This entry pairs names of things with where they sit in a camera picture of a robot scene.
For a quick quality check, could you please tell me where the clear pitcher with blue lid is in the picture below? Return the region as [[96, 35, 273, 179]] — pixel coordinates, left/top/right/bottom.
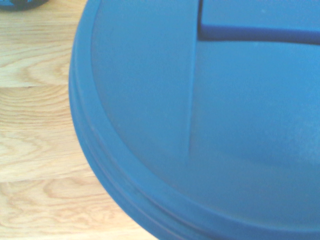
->
[[68, 0, 320, 240]]

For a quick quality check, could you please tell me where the black shaker bottle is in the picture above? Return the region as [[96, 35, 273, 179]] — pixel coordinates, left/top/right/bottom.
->
[[0, 0, 49, 13]]

